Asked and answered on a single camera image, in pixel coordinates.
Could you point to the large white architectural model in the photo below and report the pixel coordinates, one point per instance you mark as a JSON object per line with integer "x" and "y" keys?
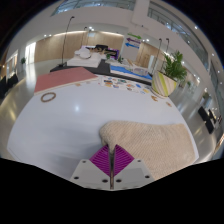
{"x": 81, "y": 60}

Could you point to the group of black chairs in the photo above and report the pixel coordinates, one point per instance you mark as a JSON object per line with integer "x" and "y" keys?
{"x": 7, "y": 83}
{"x": 208, "y": 120}

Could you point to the green arrow sign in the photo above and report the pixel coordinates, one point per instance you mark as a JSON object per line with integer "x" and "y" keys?
{"x": 134, "y": 35}

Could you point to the beige towel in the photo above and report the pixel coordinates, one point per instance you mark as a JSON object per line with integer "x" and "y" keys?
{"x": 150, "y": 143}

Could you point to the sheet of colourful stickers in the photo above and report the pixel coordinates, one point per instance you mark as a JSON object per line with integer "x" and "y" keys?
{"x": 125, "y": 85}

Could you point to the small white model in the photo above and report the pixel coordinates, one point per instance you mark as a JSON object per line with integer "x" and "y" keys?
{"x": 138, "y": 69}

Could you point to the tall black floor stand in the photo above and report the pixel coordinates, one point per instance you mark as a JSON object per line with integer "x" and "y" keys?
{"x": 65, "y": 40}

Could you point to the blue board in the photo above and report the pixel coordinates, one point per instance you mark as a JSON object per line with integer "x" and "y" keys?
{"x": 126, "y": 71}

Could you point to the potted plant in striped pot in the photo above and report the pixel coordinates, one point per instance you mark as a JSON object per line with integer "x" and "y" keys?
{"x": 163, "y": 85}

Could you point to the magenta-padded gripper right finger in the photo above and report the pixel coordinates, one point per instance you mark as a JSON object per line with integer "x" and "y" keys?
{"x": 123, "y": 160}

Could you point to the blue arrow sign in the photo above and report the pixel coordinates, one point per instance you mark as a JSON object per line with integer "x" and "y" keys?
{"x": 132, "y": 45}

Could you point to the green indoor plant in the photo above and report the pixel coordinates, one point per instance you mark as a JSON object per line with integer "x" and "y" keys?
{"x": 23, "y": 60}

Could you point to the purple arrow sign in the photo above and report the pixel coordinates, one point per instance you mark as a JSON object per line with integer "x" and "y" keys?
{"x": 133, "y": 40}

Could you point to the red flat board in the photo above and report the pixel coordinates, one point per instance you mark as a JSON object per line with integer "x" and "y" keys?
{"x": 63, "y": 78}

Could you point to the small brown disc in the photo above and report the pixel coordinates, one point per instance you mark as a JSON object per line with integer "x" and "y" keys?
{"x": 154, "y": 98}
{"x": 168, "y": 104}

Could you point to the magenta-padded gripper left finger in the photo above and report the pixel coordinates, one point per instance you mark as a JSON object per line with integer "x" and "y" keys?
{"x": 100, "y": 160}

